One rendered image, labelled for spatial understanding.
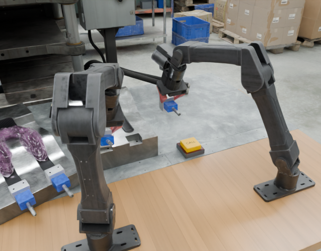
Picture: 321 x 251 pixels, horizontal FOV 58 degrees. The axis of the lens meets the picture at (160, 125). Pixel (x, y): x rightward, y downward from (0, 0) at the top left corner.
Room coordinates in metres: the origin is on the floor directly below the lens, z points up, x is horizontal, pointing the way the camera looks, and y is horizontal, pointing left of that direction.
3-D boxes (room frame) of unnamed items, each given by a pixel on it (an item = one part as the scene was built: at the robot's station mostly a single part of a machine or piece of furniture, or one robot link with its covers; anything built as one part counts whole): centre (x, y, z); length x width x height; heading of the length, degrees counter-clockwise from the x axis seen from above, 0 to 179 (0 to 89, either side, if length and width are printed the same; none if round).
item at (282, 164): (0.70, -0.39, 0.90); 0.09 x 0.06 x 0.06; 142
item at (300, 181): (0.70, -0.40, 0.84); 0.20 x 0.07 x 0.08; 111
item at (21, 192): (0.59, 0.38, 0.86); 0.13 x 0.05 x 0.05; 40
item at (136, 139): (0.86, 0.10, 0.87); 0.05 x 0.05 x 0.04; 23
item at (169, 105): (1.00, -0.04, 0.93); 0.13 x 0.05 x 0.05; 23
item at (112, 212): (0.49, 0.16, 0.90); 0.09 x 0.06 x 0.06; 87
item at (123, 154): (1.05, 0.23, 0.87); 0.50 x 0.26 x 0.14; 23
